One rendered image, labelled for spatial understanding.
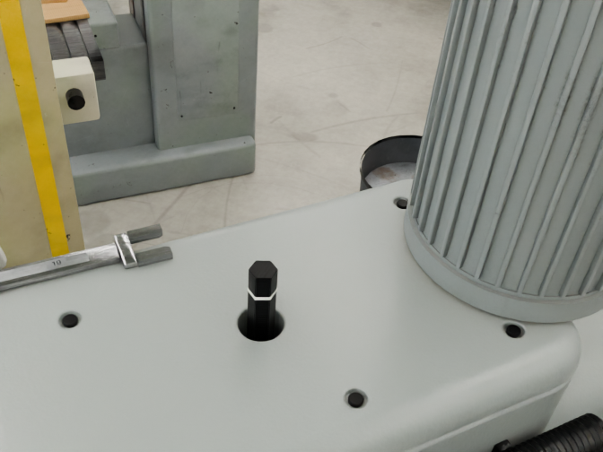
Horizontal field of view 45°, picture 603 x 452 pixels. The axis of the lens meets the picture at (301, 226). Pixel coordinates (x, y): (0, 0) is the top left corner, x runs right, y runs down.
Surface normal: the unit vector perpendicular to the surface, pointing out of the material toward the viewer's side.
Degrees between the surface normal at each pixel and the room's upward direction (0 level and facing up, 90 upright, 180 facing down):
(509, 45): 90
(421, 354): 0
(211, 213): 0
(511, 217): 90
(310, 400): 0
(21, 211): 90
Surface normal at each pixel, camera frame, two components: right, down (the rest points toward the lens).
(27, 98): 0.43, 0.62
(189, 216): 0.07, -0.74
